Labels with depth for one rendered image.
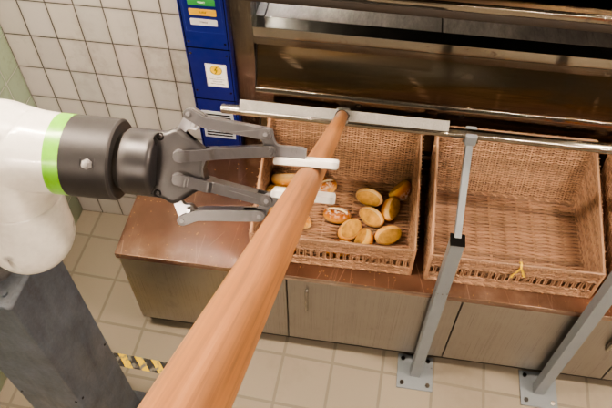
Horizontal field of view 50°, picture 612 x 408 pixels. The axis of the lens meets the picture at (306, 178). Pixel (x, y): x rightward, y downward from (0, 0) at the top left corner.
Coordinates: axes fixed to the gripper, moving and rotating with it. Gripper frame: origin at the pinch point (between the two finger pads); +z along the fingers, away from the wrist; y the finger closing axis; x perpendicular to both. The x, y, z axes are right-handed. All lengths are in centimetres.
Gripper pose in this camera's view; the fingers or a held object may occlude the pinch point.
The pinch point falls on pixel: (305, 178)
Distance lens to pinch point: 71.7
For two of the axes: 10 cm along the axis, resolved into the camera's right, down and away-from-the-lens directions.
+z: 9.9, 1.0, -0.7
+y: -0.9, 9.8, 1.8
